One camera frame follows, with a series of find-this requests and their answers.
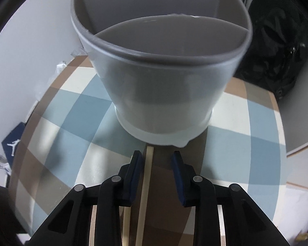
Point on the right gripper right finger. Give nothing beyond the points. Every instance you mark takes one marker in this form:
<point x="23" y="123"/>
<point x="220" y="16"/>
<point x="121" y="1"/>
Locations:
<point x="196" y="191"/>

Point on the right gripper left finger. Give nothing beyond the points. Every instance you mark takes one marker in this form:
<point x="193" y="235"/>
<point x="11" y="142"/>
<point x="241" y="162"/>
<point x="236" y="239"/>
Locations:
<point x="117" y="191"/>

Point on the wooden chopstick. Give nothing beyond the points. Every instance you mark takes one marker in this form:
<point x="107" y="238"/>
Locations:
<point x="144" y="195"/>
<point x="126" y="226"/>

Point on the wooden chopstick in pile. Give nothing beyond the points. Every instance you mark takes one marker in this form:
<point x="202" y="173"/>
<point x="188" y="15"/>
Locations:
<point x="126" y="226"/>

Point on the navy Jordan shoe box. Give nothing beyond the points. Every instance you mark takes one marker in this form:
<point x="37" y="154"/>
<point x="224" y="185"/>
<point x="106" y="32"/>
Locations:
<point x="11" y="141"/>

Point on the clear plastic bags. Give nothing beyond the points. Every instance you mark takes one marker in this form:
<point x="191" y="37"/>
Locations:
<point x="41" y="88"/>

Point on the grey divided utensil holder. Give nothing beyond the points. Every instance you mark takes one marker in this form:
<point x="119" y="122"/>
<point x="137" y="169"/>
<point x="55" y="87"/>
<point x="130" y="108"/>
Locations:
<point x="164" y="63"/>

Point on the black backpack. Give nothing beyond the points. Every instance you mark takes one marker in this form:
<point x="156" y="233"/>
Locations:
<point x="279" y="48"/>

